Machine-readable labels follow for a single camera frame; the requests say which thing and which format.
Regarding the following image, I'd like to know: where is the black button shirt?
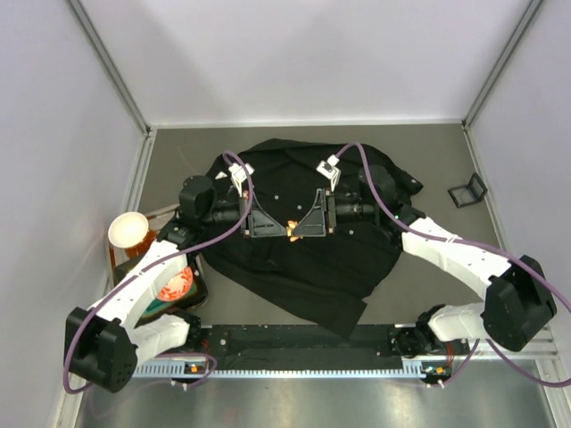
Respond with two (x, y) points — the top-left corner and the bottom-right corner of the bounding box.
(202, 138), (401, 339)

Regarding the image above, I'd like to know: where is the orange maple leaf brooch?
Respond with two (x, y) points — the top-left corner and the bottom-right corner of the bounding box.
(286, 220), (301, 243)

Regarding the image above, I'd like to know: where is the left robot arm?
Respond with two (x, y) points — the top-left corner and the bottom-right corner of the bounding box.
(62, 172), (254, 395)

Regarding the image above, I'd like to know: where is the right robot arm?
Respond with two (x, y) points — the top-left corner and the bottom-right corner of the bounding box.
(287, 161), (557, 351)

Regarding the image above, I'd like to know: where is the black box green lining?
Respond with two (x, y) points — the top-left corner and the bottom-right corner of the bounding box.
(137, 257), (209, 326)

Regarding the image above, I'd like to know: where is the orange white patterned ball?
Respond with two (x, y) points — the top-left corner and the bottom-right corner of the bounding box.
(157, 267), (194, 302)

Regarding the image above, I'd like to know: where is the orange plastic cup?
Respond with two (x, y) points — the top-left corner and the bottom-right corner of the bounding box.
(124, 229), (158, 259)

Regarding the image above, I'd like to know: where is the white paper cup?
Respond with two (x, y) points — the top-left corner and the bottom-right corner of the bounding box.
(108, 211), (150, 249)

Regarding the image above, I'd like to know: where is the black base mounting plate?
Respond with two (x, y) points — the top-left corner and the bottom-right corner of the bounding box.
(186, 324), (470, 370)

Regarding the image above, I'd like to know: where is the small black open box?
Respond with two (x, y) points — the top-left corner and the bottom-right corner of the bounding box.
(448, 172), (488, 209)

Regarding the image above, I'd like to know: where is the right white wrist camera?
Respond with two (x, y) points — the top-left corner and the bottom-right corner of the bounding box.
(316, 154), (341, 192)

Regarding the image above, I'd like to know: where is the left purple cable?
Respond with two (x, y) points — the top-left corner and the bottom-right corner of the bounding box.
(62, 149), (255, 420)

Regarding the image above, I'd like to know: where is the white slotted cable duct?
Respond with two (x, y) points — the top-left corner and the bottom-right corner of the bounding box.
(133, 359), (451, 381)

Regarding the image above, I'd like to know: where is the aluminium frame rail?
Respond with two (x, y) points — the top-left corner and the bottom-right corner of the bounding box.
(70, 324), (559, 360)

